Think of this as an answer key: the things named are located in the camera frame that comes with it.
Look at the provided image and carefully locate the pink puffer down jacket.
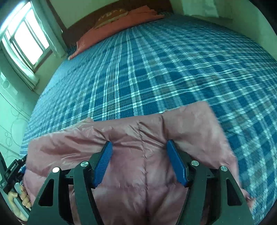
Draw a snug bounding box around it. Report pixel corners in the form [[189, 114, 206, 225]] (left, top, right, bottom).
[[23, 102, 252, 224]]

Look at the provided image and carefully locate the person's left hand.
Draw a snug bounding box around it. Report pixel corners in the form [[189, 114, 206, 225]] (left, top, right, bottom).
[[7, 185, 32, 224]]

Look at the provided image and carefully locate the window beside bed head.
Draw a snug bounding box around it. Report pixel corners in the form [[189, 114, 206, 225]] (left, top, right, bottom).
[[1, 1, 52, 72]]

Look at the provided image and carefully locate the blue plaid bed sheet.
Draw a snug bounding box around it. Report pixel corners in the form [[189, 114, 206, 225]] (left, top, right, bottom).
[[20, 14, 276, 224]]

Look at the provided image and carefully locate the dark wooden headboard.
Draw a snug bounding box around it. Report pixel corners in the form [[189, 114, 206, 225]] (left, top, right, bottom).
[[62, 0, 173, 48]]

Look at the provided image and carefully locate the pale green curtain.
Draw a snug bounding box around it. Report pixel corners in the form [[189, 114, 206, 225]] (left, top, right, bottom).
[[32, 0, 67, 58]]

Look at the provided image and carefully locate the brown embroidered pillow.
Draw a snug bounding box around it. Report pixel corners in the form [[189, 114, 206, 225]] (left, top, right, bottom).
[[93, 8, 128, 29]]

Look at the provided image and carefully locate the orange folded blanket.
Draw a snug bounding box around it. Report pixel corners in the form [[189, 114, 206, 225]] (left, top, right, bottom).
[[68, 6, 164, 60]]

